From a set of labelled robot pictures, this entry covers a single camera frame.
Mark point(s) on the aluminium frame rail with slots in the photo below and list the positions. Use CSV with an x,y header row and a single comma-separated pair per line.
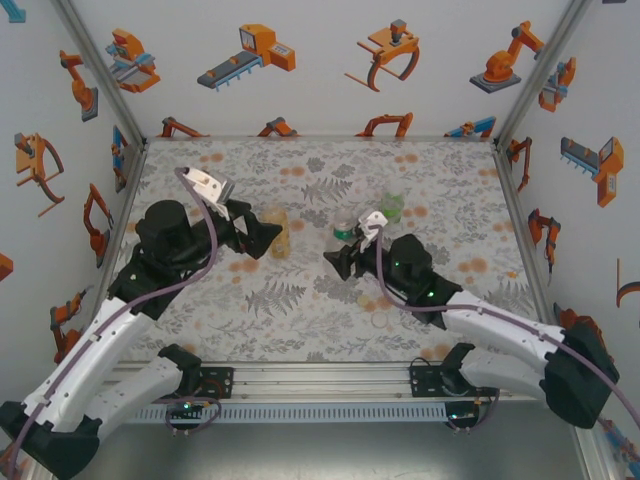
x,y
320,382

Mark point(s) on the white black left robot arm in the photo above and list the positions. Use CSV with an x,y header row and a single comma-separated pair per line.
x,y
100,340

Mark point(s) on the aluminium corner post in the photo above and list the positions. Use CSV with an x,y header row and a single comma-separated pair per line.
x,y
542,70
100,70

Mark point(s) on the white bottle cap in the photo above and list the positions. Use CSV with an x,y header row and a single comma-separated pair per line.
x,y
381,320

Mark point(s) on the aluminium frame leg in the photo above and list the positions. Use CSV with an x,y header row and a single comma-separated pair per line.
x,y
595,455

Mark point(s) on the thin aluminium table rail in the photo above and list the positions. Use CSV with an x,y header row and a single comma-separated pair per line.
x,y
320,137

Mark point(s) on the translucent bottle cap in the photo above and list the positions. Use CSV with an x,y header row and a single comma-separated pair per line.
x,y
392,190

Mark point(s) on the green plastic bottle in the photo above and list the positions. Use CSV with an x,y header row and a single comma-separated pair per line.
x,y
392,210

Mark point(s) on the floral tablecloth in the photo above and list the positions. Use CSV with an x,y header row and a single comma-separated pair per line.
x,y
300,340

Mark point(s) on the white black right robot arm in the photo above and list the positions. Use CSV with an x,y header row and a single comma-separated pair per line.
x,y
500,325

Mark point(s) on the orange labelled drink bottle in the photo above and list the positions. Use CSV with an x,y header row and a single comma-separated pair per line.
x,y
281,240

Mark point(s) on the aluminium side rail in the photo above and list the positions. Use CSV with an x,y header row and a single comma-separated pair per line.
x,y
517,215
121,225

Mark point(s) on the controller board with green light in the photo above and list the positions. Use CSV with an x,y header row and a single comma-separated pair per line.
x,y
186,407
460,416

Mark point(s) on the clear bottle with green label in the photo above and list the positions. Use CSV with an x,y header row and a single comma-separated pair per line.
x,y
344,231

